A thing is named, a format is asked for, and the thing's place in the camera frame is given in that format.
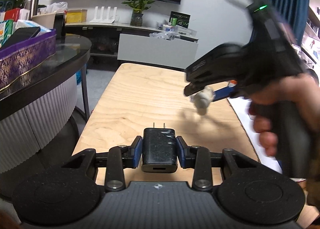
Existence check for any person's right hand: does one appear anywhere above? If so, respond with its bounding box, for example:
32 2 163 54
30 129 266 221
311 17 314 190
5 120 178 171
248 74 319 156

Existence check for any black green display box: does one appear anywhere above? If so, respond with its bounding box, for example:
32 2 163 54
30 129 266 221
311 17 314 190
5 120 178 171
169 11 190 28

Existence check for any black wall charger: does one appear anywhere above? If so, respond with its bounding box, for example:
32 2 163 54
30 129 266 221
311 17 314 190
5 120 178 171
142 127 177 173

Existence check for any white TV console cabinet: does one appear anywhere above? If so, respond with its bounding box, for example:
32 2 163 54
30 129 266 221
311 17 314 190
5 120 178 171
66 22 198 69

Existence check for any blue plastic floor bag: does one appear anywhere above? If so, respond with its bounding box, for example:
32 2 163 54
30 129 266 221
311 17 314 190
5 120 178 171
76 64 87 85

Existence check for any white plastic bag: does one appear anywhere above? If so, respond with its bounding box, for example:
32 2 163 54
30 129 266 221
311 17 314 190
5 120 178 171
44 2 68 14

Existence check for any clear repellent refill bottle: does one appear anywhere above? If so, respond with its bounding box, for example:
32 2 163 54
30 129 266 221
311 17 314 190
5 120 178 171
190 86 215 116

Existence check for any potted green plant glass vase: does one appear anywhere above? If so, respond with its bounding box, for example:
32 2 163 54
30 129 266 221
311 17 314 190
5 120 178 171
122 0 155 27

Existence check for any yellow cardboard box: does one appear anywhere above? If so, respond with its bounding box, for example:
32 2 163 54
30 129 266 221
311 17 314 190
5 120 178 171
66 9 87 24

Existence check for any clear plastic bag on console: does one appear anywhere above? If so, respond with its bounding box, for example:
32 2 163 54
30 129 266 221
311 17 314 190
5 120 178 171
149 31 181 41

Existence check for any orange white cardboard box tray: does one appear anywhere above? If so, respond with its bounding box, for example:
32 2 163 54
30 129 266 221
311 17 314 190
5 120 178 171
227 95 307 182

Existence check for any white wifi router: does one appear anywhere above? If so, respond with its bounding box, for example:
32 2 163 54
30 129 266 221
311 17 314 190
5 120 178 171
90 6 118 24

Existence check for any purple patterned gift box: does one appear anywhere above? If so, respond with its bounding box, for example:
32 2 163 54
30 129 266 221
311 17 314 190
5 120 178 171
1 29 56 90

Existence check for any black glass round side table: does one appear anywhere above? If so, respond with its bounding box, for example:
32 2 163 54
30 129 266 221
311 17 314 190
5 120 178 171
0 32 93 202

